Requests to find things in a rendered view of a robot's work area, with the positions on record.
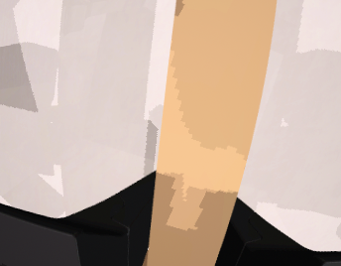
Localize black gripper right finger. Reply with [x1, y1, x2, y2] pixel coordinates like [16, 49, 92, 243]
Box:
[214, 198, 341, 266]

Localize long wooden rail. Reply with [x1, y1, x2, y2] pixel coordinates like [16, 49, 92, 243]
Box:
[147, 0, 278, 266]

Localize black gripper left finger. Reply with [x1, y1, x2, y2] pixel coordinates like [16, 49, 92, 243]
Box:
[0, 172, 156, 266]

